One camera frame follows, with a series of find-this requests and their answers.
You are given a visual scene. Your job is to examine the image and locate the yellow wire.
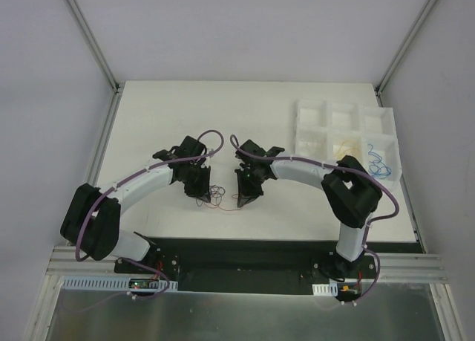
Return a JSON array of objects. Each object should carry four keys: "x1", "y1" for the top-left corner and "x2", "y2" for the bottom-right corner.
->
[{"x1": 333, "y1": 139, "x2": 361, "y2": 160}]

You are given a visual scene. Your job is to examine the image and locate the blue wire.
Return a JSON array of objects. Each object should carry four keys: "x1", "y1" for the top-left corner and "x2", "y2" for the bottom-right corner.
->
[{"x1": 366, "y1": 143, "x2": 393, "y2": 179}]

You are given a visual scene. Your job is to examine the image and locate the aluminium front rail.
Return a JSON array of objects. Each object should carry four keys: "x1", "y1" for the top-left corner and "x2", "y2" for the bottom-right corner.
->
[{"x1": 47, "y1": 244, "x2": 448, "y2": 282}]

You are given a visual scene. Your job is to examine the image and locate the left aluminium frame post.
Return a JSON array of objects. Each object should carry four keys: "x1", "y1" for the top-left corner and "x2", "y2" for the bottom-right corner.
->
[{"x1": 55, "y1": 0, "x2": 125, "y2": 97}]

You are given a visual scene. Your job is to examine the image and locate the left white cable duct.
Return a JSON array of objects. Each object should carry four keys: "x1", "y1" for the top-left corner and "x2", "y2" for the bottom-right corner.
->
[{"x1": 62, "y1": 276, "x2": 178, "y2": 293}]

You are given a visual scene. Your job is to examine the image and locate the white foam compartment tray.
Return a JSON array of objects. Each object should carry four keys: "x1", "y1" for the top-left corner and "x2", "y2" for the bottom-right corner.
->
[{"x1": 295, "y1": 100, "x2": 402, "y2": 192}]

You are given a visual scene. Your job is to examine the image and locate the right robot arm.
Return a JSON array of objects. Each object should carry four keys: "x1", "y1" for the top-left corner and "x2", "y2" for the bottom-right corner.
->
[{"x1": 235, "y1": 140, "x2": 382, "y2": 282}]

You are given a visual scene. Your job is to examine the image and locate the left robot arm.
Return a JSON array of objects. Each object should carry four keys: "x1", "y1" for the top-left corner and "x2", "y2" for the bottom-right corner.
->
[{"x1": 60, "y1": 136, "x2": 211, "y2": 273}]

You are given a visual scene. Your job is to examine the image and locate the right white cable duct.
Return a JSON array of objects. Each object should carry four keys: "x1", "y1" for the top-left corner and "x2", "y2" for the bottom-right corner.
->
[{"x1": 312, "y1": 283, "x2": 338, "y2": 297}]

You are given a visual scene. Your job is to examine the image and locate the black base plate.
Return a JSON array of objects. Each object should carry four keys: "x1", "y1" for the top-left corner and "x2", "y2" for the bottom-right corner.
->
[{"x1": 114, "y1": 236, "x2": 376, "y2": 293}]

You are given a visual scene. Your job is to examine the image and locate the white cable duct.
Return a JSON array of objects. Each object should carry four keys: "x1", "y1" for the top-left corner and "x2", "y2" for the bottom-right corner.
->
[
  {"x1": 312, "y1": 283, "x2": 338, "y2": 297},
  {"x1": 62, "y1": 276, "x2": 178, "y2": 293}
]

